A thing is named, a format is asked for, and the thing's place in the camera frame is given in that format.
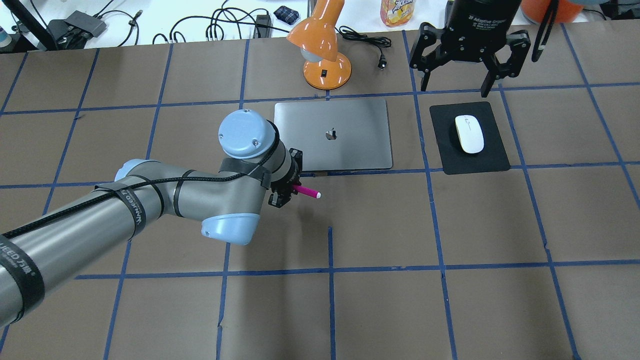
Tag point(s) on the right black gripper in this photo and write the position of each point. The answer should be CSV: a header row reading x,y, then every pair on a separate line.
x,y
476,22

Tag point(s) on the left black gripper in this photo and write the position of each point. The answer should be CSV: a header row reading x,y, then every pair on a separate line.
x,y
283,194

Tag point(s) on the pink marker pen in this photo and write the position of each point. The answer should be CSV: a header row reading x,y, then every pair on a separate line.
x,y
307,191

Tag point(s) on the white computer mouse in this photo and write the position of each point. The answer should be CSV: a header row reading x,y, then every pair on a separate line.
x,y
469,133

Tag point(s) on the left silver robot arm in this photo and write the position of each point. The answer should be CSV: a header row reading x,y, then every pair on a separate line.
x,y
40,256

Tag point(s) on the silver laptop notebook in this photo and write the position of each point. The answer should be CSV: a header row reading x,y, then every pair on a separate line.
x,y
337,135

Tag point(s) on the black mousepad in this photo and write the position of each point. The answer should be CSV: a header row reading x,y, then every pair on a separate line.
x,y
454,161

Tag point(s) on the yellow drink bottle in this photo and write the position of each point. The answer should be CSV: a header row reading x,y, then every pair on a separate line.
x,y
395,13

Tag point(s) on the orange desk lamp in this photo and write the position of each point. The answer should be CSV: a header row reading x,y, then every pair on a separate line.
x,y
325,68

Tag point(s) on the black power adapter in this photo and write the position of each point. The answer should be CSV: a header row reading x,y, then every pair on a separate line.
x,y
262,26

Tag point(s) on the dark blue pouch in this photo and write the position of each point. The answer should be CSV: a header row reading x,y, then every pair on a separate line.
x,y
287,15

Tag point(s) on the grey usb hub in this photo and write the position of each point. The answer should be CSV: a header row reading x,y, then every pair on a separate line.
x,y
91,24

